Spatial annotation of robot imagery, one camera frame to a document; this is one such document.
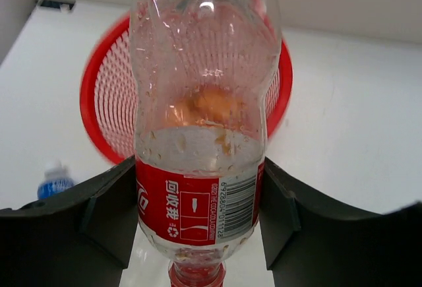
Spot black label left table corner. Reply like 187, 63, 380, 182
37, 0, 76, 13

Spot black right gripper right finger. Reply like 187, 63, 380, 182
259, 160, 421, 286

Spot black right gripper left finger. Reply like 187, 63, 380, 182
1, 157, 138, 286

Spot clear bottle blue label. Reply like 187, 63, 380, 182
37, 160, 76, 200

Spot clear bottle red label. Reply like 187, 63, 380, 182
128, 0, 283, 287

